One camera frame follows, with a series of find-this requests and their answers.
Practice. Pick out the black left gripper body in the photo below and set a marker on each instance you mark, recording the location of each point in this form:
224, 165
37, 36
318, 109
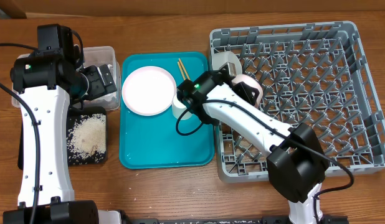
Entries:
96, 86

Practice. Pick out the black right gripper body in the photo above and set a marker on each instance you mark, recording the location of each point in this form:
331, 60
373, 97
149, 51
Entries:
240, 87

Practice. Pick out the small white bowl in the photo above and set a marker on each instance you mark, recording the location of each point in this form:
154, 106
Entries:
252, 83

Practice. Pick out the grey bowl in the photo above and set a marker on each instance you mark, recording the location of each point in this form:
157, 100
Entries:
219, 59

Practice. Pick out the pile of rice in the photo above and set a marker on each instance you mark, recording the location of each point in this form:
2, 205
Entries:
88, 137

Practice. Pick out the white paper cup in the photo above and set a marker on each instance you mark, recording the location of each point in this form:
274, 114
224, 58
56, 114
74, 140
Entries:
178, 108

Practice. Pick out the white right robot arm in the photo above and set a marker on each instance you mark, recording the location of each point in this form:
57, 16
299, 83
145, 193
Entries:
297, 166

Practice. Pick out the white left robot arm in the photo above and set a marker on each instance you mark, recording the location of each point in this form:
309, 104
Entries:
46, 194

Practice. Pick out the grey dishwasher rack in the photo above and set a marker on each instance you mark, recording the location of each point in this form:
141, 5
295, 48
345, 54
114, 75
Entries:
315, 74

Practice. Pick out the clear plastic bin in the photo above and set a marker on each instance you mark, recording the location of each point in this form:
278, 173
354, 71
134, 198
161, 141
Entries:
99, 59

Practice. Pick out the black tray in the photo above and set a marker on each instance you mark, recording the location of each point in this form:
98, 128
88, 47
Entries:
71, 118

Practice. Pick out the large white plate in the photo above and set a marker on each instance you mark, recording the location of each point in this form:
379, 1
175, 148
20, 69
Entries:
148, 90

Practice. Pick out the teal plastic tray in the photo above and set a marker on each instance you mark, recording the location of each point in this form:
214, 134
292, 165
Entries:
159, 141

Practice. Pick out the wooden chopstick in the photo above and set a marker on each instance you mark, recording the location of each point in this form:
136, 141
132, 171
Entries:
181, 70
184, 69

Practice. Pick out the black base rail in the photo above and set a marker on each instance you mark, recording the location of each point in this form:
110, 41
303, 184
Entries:
264, 220

